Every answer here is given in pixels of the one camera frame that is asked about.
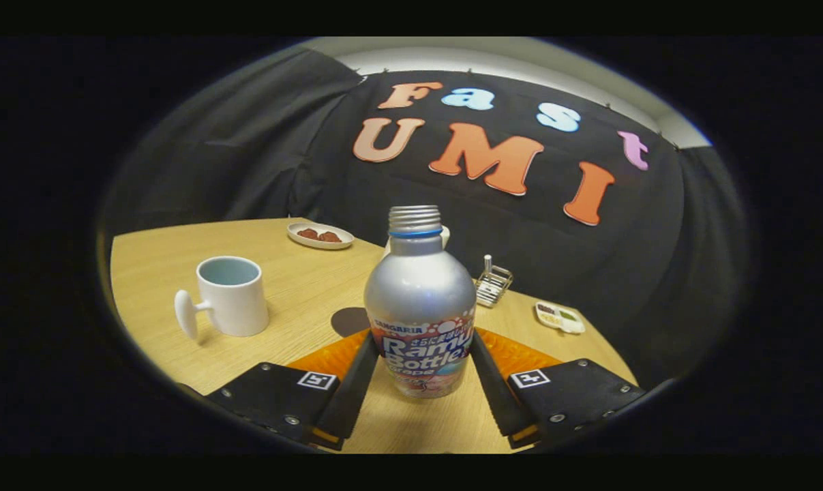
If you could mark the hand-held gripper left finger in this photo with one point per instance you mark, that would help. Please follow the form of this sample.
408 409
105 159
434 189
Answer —
353 395

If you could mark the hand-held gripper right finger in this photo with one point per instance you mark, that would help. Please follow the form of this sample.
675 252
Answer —
496 395

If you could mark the dark brown round coaster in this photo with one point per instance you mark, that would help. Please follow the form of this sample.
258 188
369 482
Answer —
348 322

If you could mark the silver juice bottle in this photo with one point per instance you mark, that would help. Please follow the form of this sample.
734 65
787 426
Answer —
419 293

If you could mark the white cup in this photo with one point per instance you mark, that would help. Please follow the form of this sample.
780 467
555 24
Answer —
237 307

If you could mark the white divided condiment dish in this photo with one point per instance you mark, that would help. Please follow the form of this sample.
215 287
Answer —
560 318

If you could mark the wooden table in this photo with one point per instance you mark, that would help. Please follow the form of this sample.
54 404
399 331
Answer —
302 273

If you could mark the white oval plate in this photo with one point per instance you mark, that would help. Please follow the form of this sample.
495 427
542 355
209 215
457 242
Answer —
336 243

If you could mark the red meat piece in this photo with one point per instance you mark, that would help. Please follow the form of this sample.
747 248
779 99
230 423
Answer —
329 237
307 234

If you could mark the white toaster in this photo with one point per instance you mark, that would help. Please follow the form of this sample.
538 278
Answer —
445 237

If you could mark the black backdrop cloth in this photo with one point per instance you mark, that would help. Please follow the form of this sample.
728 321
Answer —
261 150

